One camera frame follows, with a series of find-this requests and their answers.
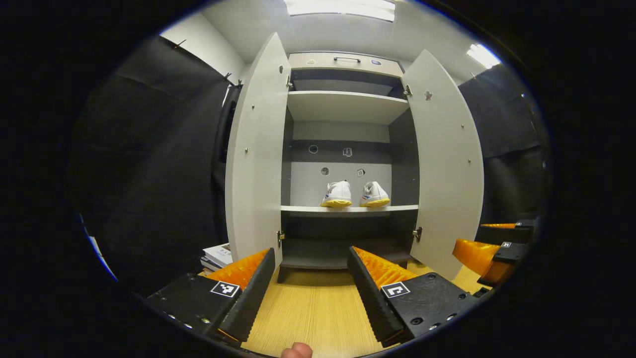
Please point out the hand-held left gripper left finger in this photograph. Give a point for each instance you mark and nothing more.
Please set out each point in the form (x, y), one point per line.
(251, 298)

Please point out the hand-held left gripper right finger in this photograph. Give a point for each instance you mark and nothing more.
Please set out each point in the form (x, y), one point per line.
(370, 298)

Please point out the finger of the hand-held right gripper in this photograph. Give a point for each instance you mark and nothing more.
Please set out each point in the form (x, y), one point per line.
(507, 252)
(507, 233)

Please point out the white shoe cabinet door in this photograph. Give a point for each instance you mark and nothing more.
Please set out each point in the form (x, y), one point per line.
(447, 164)
(258, 149)

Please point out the white canvas shoe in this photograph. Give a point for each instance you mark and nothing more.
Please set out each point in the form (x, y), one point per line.
(338, 193)
(375, 193)

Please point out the white shoe cabinet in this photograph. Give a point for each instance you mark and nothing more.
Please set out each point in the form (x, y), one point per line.
(348, 107)

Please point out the white cabinet drawer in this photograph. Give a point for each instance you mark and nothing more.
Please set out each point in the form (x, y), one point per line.
(313, 62)

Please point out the white cover book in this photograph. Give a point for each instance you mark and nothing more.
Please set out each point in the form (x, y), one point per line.
(218, 253)

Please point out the black backdrop cloth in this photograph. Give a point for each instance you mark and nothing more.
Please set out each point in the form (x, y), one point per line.
(512, 139)
(149, 174)

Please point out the small ceiling light panel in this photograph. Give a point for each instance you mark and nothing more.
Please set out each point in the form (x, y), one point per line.
(483, 55)

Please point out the large ceiling light panel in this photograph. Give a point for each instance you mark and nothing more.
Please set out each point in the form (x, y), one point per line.
(340, 7)

